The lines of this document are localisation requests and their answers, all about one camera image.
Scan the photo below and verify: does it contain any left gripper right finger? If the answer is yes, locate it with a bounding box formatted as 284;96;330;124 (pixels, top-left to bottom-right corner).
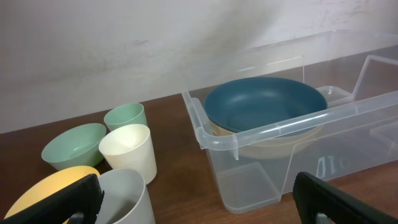
293;172;397;224

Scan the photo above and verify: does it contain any cream cup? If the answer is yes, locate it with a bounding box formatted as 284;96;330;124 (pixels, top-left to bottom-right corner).
99;124;157;184

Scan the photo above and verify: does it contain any clear plastic storage container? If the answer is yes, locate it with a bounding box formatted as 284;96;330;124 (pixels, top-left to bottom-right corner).
180;30;397;213

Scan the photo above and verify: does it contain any green cup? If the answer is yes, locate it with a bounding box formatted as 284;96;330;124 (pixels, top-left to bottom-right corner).
104;103;147;131

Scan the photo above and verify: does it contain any cream plate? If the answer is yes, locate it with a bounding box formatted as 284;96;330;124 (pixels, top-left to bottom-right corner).
208;119;326;160

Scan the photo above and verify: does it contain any grey cup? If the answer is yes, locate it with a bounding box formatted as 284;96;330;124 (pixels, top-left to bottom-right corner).
96;169;155;224

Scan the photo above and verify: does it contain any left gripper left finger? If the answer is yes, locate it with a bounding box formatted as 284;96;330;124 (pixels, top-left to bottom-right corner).
1;174;104;224

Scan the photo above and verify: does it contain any green bowl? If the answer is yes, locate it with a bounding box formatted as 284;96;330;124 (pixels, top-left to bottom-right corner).
41;123;107;170

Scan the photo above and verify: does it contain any yellow bowl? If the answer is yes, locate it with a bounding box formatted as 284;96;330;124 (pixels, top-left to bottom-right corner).
4;166;100;218

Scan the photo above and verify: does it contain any blue plate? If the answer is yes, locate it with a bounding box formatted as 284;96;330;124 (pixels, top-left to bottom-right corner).
203;77;328;133

